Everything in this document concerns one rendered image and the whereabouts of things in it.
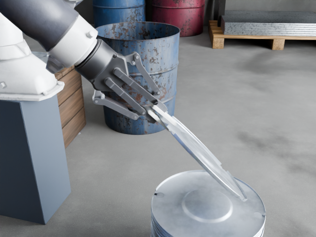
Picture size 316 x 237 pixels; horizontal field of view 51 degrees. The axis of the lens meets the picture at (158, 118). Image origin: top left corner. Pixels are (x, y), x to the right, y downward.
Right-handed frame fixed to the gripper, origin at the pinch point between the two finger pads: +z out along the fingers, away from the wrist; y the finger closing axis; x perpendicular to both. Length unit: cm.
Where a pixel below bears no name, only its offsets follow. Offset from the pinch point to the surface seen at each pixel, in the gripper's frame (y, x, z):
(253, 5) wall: 129, 310, 151
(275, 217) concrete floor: -3, 14, 67
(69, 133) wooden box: -46, 83, 16
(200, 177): -8.0, 12.3, 29.8
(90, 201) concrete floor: -46, 38, 24
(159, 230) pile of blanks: -21.1, -3.1, 19.8
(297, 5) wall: 163, 293, 185
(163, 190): -16.6, 9.1, 21.6
